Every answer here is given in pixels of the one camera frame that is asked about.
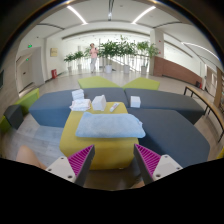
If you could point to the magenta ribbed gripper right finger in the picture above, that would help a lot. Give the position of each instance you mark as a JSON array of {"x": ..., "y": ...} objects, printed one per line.
[{"x": 154, "y": 166}]

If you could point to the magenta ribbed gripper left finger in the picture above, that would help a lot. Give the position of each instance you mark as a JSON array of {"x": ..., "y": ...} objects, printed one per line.
[{"x": 75, "y": 167}]

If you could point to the light blue towel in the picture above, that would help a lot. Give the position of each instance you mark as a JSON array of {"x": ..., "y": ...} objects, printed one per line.
[{"x": 110, "y": 126}]

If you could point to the white folded towel stack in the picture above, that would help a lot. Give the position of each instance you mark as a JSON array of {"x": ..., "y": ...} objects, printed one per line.
[{"x": 78, "y": 94}]

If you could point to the yellow ottoman seat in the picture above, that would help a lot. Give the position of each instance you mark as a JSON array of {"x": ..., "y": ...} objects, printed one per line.
[{"x": 112, "y": 153}]

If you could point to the person's bare knee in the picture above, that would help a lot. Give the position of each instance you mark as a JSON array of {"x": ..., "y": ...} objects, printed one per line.
[{"x": 27, "y": 156}]

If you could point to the white crumpled cloth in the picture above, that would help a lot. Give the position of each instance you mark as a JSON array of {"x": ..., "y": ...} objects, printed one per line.
[{"x": 80, "y": 105}]

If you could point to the grey left sofa module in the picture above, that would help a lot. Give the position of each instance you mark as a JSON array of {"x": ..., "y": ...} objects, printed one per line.
[{"x": 52, "y": 109}]

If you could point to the grey right rear sofa module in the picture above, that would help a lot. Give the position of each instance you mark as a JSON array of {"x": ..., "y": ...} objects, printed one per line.
[{"x": 155, "y": 99}]

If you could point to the white square box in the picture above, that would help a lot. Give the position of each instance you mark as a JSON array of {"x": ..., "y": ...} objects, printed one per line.
[{"x": 135, "y": 101}]

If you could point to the white tissue box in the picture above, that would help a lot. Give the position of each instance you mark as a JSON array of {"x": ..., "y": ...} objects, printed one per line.
[{"x": 99, "y": 103}]

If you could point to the dark grey cube stool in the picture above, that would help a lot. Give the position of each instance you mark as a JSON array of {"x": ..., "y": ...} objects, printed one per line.
[{"x": 14, "y": 116}]

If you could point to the green bench at left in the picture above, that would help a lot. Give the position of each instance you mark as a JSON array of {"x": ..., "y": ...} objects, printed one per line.
[{"x": 25, "y": 102}]

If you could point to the green right rear ottoman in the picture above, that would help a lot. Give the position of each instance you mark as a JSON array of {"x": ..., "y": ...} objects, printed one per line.
[{"x": 142, "y": 83}]

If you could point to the green ottoman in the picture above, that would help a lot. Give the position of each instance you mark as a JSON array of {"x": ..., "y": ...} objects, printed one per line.
[
  {"x": 96, "y": 82},
  {"x": 142, "y": 83}
]

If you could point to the green left rear ottoman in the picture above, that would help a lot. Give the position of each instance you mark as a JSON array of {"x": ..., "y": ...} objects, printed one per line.
[{"x": 96, "y": 82}]

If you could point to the red fire extinguisher box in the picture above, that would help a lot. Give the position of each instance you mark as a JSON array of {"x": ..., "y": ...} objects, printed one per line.
[{"x": 54, "y": 73}]

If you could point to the brown reception counter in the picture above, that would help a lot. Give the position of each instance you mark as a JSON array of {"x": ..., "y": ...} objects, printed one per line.
[{"x": 163, "y": 67}]

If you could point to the potted plant far left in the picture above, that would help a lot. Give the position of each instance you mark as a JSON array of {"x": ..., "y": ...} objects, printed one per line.
[{"x": 69, "y": 59}]

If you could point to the potted plant far right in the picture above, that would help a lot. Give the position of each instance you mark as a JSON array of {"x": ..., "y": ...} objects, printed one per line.
[{"x": 146, "y": 52}]

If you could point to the person in pink shirt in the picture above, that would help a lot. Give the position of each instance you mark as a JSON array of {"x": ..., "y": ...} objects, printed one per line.
[{"x": 94, "y": 54}]

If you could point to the potted plant centre right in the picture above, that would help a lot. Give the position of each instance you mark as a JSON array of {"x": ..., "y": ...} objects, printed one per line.
[{"x": 126, "y": 50}]

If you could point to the large potted plant centre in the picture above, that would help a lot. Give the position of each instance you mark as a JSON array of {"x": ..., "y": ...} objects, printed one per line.
[{"x": 108, "y": 50}]

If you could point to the wooden bench with black frame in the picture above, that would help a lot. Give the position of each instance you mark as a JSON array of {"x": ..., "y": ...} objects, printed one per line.
[{"x": 210, "y": 108}]

